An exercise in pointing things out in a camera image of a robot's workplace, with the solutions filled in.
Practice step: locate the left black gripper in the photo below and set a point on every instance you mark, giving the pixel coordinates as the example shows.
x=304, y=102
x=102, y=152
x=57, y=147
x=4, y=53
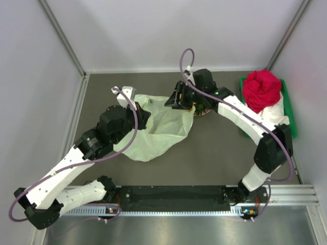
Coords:
x=143, y=116

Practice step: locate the pink plate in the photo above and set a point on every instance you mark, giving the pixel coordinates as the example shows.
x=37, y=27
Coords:
x=201, y=112

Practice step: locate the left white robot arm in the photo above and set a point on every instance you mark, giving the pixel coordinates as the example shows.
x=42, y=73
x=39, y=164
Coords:
x=49, y=200

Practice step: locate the red cloth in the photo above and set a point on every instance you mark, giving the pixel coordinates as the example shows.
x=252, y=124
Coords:
x=261, y=89

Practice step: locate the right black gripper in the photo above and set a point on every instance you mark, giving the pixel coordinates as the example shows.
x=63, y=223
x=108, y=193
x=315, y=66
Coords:
x=174, y=101

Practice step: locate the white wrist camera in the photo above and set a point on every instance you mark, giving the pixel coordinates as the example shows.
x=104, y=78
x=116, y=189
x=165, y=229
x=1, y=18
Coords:
x=188, y=72
x=125, y=96

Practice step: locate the green plastic tray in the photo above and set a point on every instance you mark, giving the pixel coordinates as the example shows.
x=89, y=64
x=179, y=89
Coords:
x=287, y=106

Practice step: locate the toy pineapple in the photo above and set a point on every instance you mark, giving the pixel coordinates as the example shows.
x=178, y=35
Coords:
x=199, y=105

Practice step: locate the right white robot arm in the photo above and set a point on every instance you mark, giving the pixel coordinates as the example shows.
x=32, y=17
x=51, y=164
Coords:
x=274, y=142

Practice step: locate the white cloth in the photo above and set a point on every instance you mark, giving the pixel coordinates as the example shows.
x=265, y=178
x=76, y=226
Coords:
x=275, y=113

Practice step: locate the pale green plastic bag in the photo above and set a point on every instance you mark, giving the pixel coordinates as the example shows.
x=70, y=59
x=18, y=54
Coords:
x=165, y=128

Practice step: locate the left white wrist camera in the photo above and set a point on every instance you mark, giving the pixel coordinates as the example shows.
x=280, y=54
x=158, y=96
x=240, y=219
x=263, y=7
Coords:
x=125, y=96

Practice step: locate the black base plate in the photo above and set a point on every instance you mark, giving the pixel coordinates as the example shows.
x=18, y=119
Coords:
x=182, y=198

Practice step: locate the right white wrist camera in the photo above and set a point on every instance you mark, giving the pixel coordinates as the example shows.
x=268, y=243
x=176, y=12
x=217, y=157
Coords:
x=188, y=72

